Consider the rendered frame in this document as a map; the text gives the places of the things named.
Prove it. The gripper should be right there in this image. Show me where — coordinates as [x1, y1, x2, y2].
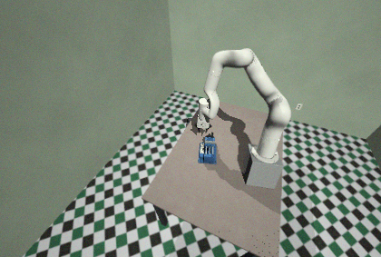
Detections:
[194, 116, 212, 131]

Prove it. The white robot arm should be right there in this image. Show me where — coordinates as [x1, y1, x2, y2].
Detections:
[198, 49, 291, 163]

